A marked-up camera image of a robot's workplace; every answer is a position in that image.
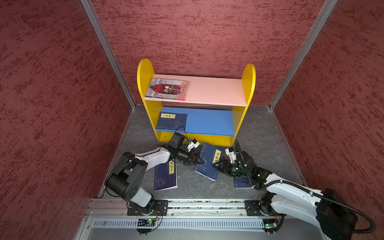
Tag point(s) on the left green circuit board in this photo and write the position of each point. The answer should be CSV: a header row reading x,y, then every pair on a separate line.
x,y
146,223

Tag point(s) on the green circuit board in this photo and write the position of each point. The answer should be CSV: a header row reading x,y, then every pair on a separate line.
x,y
146,223
270,225

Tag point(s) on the right aluminium corner post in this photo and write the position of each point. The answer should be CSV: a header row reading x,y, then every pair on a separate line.
x,y
319,22

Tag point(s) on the right green circuit board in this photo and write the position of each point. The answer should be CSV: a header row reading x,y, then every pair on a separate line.
x,y
270,225

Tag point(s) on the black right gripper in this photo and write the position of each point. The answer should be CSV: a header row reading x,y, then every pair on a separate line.
x,y
224,163

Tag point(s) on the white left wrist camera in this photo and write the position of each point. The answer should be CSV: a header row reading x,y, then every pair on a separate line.
x,y
193,144

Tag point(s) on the left aluminium corner post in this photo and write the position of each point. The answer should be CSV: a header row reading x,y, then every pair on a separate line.
x,y
95,22

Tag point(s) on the aluminium corner post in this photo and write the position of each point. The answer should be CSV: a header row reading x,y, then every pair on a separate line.
x,y
319,22
95,22

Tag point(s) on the pink Hamlet picture book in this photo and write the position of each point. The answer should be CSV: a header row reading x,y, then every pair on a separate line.
x,y
167,89

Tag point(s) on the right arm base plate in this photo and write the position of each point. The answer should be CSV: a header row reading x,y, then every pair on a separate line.
x,y
260,208

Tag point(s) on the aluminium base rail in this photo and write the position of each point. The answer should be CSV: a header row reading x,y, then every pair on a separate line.
x,y
177,208

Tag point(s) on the blue chinese book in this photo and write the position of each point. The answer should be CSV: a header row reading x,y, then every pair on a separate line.
x,y
242,183
210,155
171,122
166,176

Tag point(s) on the yellow pink blue bookshelf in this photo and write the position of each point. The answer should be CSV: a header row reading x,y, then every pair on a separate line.
x,y
215,107

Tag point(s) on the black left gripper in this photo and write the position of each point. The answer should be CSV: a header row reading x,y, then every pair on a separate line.
x,y
190,160

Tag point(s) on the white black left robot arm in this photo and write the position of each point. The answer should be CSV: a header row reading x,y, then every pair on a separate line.
x,y
126,177

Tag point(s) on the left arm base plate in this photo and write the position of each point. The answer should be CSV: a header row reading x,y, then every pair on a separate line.
x,y
155,208

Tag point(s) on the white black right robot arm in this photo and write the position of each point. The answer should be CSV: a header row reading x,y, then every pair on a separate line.
x,y
323,209

